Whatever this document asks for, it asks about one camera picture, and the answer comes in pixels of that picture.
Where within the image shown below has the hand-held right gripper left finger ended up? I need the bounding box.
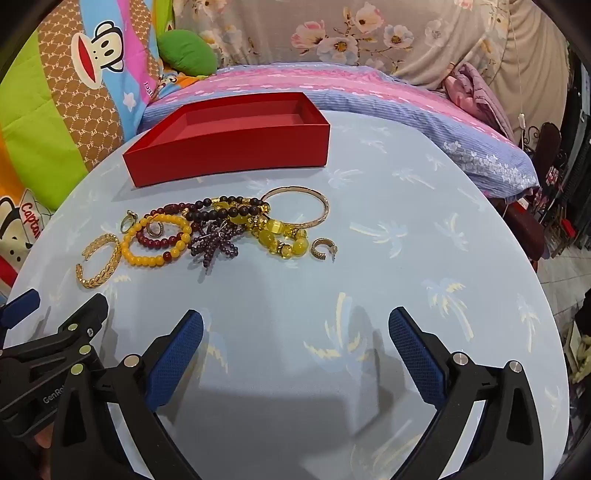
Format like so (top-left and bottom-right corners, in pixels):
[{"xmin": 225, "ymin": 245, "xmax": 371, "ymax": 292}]
[{"xmin": 48, "ymin": 309, "xmax": 206, "ymax": 480}]

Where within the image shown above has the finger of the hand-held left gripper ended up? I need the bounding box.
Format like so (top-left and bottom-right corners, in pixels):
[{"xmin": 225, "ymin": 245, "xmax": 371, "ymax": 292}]
[
  {"xmin": 0, "ymin": 289, "xmax": 41, "ymax": 344},
  {"xmin": 0, "ymin": 292, "xmax": 110, "ymax": 377}
]

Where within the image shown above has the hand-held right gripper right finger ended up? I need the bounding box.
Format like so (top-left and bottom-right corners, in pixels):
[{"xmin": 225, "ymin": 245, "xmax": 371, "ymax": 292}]
[{"xmin": 388, "ymin": 307, "xmax": 546, "ymax": 480}]

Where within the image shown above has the braided gold cuff bracelet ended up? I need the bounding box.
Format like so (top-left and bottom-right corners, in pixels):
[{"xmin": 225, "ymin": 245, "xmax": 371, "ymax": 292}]
[{"xmin": 76, "ymin": 233, "xmax": 123, "ymax": 289}]

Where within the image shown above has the yellow bead bracelet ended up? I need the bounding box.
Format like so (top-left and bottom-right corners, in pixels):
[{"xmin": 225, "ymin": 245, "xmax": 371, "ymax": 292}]
[{"xmin": 121, "ymin": 216, "xmax": 192, "ymax": 267}]

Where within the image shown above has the dark red bead bracelet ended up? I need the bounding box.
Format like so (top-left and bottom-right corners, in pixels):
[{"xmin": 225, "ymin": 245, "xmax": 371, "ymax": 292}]
[{"xmin": 137, "ymin": 203, "xmax": 195, "ymax": 260}]

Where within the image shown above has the purple bead cluster bracelet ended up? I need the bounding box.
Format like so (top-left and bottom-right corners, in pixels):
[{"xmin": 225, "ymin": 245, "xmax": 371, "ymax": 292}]
[{"xmin": 187, "ymin": 222, "xmax": 240, "ymax": 269}]

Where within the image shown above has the chunky amber bead bracelet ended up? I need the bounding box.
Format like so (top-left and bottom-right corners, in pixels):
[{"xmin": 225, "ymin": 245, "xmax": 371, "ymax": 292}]
[{"xmin": 217, "ymin": 196, "xmax": 309, "ymax": 258}]

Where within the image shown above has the dark brown bead bracelet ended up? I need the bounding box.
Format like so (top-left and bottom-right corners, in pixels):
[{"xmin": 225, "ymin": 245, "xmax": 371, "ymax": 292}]
[{"xmin": 185, "ymin": 196, "xmax": 271, "ymax": 232}]

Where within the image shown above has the thin red string bracelet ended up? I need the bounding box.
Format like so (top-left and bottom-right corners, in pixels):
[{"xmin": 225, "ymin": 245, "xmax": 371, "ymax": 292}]
[{"xmin": 262, "ymin": 186, "xmax": 330, "ymax": 230}]

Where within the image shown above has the red cardboard box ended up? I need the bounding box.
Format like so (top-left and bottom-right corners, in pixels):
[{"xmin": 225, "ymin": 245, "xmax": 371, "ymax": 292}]
[{"xmin": 122, "ymin": 92, "xmax": 331, "ymax": 188}]

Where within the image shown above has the cartoon monkey blanket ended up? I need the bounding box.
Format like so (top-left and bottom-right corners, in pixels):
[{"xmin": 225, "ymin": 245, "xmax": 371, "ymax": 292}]
[{"xmin": 0, "ymin": 0, "xmax": 204, "ymax": 296}]

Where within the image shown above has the dark wooden chair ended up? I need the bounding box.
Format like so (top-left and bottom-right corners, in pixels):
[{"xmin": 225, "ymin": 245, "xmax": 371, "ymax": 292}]
[{"xmin": 496, "ymin": 121, "xmax": 573, "ymax": 273}]

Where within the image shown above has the pink purple striped pillow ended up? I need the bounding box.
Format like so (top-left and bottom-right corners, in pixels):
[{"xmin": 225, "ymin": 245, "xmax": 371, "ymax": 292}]
[{"xmin": 139, "ymin": 62, "xmax": 541, "ymax": 204}]

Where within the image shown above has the pink folded cloth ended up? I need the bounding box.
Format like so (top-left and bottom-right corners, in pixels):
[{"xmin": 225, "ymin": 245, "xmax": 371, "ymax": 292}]
[{"xmin": 443, "ymin": 62, "xmax": 515, "ymax": 139}]

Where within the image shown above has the green cushion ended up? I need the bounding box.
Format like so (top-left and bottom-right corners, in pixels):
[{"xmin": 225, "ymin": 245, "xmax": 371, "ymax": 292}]
[{"xmin": 157, "ymin": 28, "xmax": 218, "ymax": 75}]

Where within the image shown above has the beige floral sheet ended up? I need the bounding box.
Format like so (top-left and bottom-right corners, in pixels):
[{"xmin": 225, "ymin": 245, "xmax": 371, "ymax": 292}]
[{"xmin": 173, "ymin": 0, "xmax": 571, "ymax": 139}]

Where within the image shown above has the white cord with switch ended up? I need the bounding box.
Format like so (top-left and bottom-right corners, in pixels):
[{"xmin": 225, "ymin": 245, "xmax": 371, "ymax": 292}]
[{"xmin": 508, "ymin": 0, "xmax": 529, "ymax": 144}]

